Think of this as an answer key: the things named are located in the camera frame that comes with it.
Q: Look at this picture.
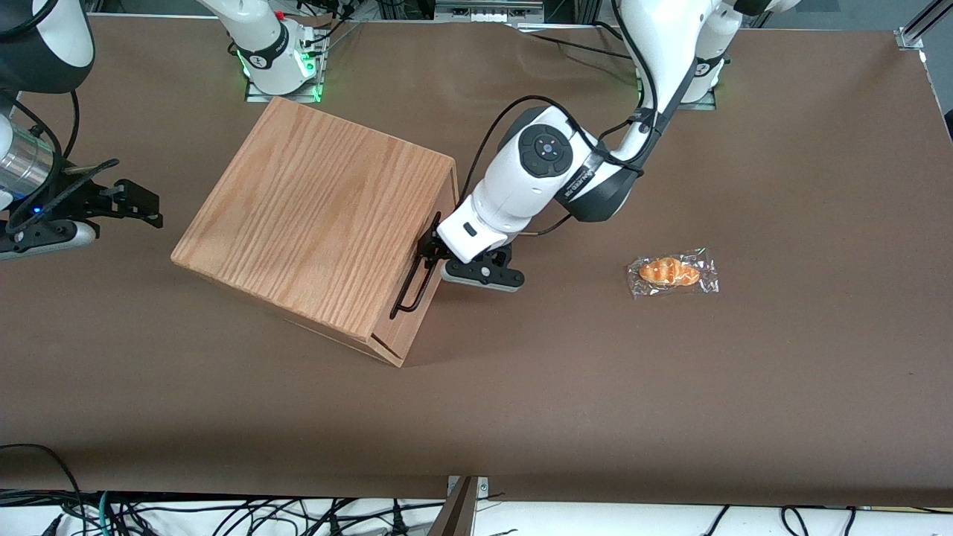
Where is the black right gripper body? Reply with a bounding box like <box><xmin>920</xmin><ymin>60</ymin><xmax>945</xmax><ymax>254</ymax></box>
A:
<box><xmin>6</xmin><ymin>159</ymin><xmax>120</xmax><ymax>237</ymax></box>

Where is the wooden drawer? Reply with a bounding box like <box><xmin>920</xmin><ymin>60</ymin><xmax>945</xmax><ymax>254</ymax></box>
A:
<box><xmin>370</xmin><ymin>165</ymin><xmax>459</xmax><ymax>366</ymax></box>

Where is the black metal drawer handle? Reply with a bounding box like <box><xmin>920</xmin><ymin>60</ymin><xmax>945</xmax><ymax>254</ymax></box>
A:
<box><xmin>389</xmin><ymin>211</ymin><xmax>442</xmax><ymax>321</ymax></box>

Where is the light wooden drawer cabinet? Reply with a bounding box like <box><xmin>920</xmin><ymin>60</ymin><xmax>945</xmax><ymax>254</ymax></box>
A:
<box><xmin>170</xmin><ymin>97</ymin><xmax>459</xmax><ymax>368</ymax></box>

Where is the bread roll in clear wrapper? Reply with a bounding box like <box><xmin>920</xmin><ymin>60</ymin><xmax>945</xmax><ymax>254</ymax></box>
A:
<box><xmin>627</xmin><ymin>248</ymin><xmax>721</xmax><ymax>300</ymax></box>

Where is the paper table cover sheet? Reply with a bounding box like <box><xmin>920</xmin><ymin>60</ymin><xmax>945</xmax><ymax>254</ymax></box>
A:
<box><xmin>0</xmin><ymin>15</ymin><xmax>953</xmax><ymax>508</ymax></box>

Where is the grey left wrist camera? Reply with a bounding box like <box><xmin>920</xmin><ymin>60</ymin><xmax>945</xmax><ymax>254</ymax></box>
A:
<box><xmin>441</xmin><ymin>249</ymin><xmax>526</xmax><ymax>293</ymax></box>

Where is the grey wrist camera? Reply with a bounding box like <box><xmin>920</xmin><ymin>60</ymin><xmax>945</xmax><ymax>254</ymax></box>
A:
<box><xmin>441</xmin><ymin>249</ymin><xmax>526</xmax><ymax>293</ymax></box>
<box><xmin>0</xmin><ymin>220</ymin><xmax>99</xmax><ymax>261</ymax></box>

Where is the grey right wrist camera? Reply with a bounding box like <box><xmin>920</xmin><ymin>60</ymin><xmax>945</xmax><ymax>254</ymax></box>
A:
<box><xmin>0</xmin><ymin>220</ymin><xmax>99</xmax><ymax>261</ymax></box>

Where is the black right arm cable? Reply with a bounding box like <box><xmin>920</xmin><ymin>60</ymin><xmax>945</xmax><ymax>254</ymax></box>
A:
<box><xmin>0</xmin><ymin>88</ymin><xmax>81</xmax><ymax>161</ymax></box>

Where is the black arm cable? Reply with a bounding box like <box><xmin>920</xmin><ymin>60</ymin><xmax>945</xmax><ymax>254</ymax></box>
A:
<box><xmin>460</xmin><ymin>0</ymin><xmax>671</xmax><ymax>239</ymax></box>
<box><xmin>0</xmin><ymin>88</ymin><xmax>81</xmax><ymax>161</ymax></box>

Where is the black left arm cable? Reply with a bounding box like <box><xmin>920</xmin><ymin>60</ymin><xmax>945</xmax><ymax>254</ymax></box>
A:
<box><xmin>460</xmin><ymin>0</ymin><xmax>671</xmax><ymax>239</ymax></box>

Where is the aluminium frame rail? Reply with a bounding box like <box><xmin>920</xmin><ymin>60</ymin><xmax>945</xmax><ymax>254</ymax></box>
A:
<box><xmin>434</xmin><ymin>0</ymin><xmax>546</xmax><ymax>23</ymax></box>

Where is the brown angled post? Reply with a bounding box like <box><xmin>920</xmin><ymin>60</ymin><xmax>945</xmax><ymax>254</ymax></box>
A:
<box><xmin>428</xmin><ymin>476</ymin><xmax>481</xmax><ymax>536</ymax></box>

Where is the black looping cable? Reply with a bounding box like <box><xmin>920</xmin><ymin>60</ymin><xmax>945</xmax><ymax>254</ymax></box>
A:
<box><xmin>0</xmin><ymin>444</ymin><xmax>84</xmax><ymax>536</ymax></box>

